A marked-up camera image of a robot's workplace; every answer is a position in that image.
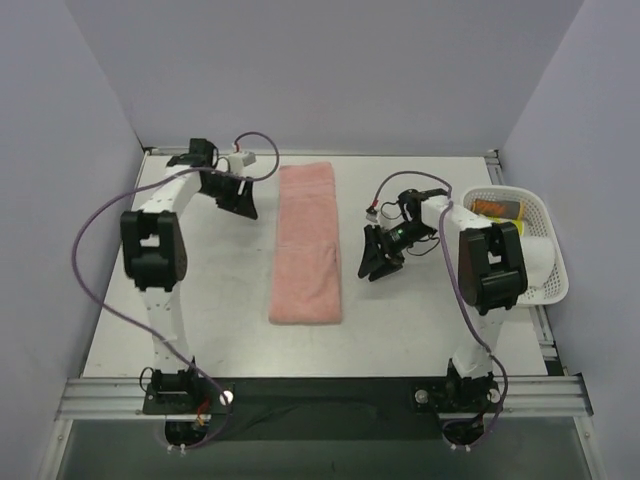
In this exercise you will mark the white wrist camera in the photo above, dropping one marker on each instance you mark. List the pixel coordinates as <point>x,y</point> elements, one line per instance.
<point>372,214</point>
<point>240,159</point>

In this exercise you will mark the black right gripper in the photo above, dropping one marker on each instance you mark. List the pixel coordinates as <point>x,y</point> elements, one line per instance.
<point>381,248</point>

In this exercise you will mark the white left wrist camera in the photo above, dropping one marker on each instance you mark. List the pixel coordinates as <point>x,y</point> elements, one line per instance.
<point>240,159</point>

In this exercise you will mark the aluminium front rail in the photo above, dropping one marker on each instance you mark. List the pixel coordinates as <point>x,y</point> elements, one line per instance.
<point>123,399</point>

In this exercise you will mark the white perforated plastic basket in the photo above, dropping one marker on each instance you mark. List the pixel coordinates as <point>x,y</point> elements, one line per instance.
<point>548,281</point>

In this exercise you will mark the white towel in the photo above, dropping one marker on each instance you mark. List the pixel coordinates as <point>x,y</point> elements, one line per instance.
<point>539,258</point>

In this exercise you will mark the pink towel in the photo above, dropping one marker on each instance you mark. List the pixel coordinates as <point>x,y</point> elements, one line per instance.
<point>306,280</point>

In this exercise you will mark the rolled yellow towel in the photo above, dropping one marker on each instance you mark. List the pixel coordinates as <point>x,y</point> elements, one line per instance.
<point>515,225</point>

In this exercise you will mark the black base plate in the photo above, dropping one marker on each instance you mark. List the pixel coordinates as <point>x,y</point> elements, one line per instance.
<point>343,409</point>

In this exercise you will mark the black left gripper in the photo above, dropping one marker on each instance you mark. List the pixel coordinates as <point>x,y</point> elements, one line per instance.
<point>235,193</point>

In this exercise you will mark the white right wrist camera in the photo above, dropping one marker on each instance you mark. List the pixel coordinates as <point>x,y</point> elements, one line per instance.
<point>372,214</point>

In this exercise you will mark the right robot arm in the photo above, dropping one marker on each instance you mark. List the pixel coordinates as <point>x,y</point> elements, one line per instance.
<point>486,266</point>

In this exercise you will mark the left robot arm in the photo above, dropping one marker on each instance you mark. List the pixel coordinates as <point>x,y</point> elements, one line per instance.
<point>155,259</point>

